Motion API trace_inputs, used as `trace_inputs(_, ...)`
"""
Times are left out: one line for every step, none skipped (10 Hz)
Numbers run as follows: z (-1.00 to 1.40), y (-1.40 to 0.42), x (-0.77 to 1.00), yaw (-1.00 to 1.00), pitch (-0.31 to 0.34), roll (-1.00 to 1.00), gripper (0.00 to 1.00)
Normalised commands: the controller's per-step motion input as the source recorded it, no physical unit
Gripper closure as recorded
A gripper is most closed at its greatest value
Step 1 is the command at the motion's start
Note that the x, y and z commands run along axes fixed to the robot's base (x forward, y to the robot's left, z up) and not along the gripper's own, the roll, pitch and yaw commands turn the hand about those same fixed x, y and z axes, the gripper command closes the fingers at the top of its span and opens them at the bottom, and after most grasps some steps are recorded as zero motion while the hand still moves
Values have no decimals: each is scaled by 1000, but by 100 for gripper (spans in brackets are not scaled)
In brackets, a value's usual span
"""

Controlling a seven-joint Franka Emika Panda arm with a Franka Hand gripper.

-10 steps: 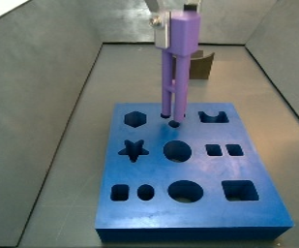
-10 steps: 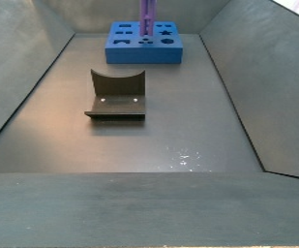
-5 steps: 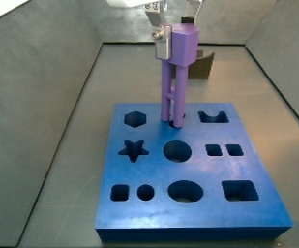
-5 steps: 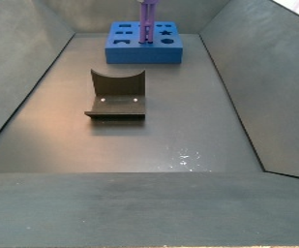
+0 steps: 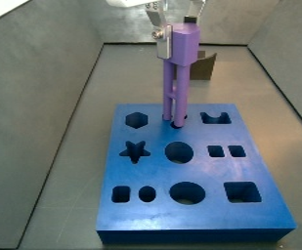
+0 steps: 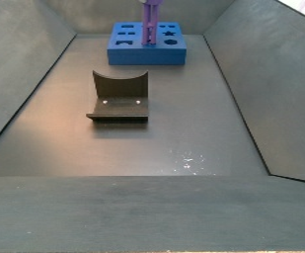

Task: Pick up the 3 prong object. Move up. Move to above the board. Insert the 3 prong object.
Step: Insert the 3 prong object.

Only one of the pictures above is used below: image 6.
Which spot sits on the purple three prong peg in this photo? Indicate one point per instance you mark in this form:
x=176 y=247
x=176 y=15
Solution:
x=150 y=20

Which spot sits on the blue shape sorting board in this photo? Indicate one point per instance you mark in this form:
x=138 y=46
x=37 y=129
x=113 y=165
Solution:
x=126 y=51

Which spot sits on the dark curved holder stand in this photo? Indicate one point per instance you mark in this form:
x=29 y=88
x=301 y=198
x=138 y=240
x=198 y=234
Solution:
x=122 y=98

